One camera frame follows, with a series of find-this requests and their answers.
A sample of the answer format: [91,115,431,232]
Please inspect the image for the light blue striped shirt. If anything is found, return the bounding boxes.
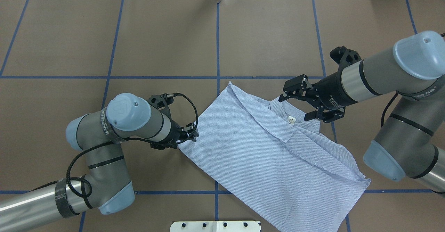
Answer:
[180,83,371,232]

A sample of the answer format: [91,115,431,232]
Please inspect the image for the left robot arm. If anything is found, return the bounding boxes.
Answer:
[0,93,199,232]

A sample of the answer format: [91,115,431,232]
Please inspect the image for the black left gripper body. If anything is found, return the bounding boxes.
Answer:
[147,93,195,150]

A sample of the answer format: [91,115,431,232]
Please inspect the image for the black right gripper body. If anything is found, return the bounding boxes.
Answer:
[305,46,361,123]

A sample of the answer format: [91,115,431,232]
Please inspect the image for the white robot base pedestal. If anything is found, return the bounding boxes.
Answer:
[170,221,262,232]

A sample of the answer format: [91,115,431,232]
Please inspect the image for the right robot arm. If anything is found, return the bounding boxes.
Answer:
[278,31,445,197]

